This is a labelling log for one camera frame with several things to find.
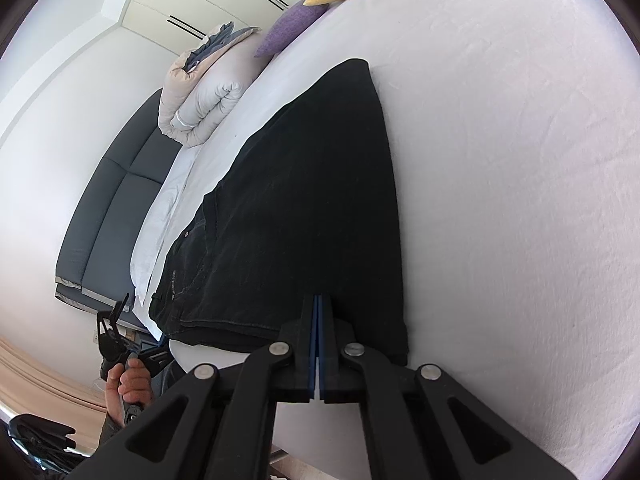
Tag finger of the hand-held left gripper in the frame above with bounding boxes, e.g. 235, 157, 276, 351
131, 332, 172, 374

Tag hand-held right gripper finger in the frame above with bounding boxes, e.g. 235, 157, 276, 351
65, 294, 319, 480
318, 294, 576, 480

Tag black denim pants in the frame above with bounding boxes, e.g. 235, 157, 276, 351
148, 58, 412, 367

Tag person's left forearm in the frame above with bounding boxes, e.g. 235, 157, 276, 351
97, 407, 126, 445

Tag person's left hand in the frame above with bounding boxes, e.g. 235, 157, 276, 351
104, 355, 153, 428

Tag black object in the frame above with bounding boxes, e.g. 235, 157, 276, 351
7, 412, 78, 472

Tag grey padded headboard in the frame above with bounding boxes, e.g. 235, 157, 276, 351
54, 87, 183, 333

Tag bed with white sheet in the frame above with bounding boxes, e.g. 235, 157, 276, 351
127, 0, 640, 480

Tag folded beige duvet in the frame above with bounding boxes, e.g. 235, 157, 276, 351
157, 22, 263, 148

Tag blue grey folded cloth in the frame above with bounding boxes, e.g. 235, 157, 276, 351
182, 21, 261, 73

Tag purple cushion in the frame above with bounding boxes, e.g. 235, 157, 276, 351
254, 0, 328, 58

